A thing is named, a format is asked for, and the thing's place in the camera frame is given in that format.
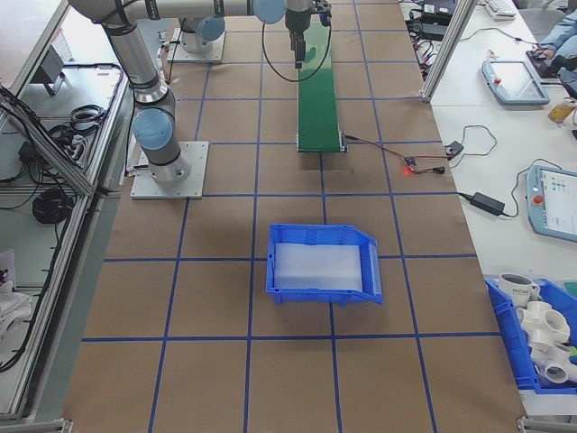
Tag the black power adapter brick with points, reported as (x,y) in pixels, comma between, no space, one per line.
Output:
(489,203)

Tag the white crumpled cloth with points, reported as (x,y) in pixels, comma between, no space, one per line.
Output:
(11,311)

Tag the blue open-front storage bin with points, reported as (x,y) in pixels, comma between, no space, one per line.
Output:
(315,295)

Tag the black handheld controller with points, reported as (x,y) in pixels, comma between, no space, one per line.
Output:
(547,67)

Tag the aluminium profile post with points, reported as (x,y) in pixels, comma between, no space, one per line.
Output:
(444,49)

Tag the small black switch box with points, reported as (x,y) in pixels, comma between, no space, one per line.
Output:
(453,149)

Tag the small board with red light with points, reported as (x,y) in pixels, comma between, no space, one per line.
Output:
(409,161)

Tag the white printed mug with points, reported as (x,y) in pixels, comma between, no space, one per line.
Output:
(511,288)

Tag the forearm in blue sleeve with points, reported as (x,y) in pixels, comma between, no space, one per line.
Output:
(559,34)

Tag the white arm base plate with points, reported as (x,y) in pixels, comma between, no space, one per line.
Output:
(214,55)
(196,178)

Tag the black barrel plug lead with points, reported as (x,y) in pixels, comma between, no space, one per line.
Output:
(438,170)

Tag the black brick with white label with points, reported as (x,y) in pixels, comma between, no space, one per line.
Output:
(439,6)

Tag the teach pendant with grey screen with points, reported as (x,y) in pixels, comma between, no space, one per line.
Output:
(514,81)

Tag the V-shaped metal bar frame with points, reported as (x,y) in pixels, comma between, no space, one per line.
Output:
(74,176)

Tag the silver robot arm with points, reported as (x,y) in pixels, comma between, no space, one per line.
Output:
(212,28)
(135,67)

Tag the power strip with red switches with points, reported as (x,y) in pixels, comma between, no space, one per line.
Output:
(424,52)

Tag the blue bin of parts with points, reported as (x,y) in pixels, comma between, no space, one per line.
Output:
(509,343)

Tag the white keyboard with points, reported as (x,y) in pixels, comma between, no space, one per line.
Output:
(500,9)

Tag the green plastic piece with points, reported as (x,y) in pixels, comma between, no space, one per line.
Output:
(572,356)

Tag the white PVC pipe fitting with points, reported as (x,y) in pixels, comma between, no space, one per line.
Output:
(552,361)
(538,315)

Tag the black power supply brick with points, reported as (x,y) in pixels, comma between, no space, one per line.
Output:
(428,29)

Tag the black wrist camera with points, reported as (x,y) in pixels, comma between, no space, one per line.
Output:
(323,11)

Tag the grey box in frame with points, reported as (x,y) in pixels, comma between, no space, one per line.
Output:
(49,67)

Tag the green belt conveyor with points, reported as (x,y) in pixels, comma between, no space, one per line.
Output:
(317,117)

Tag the teach pendant with lit screen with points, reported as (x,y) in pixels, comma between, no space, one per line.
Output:
(552,203)

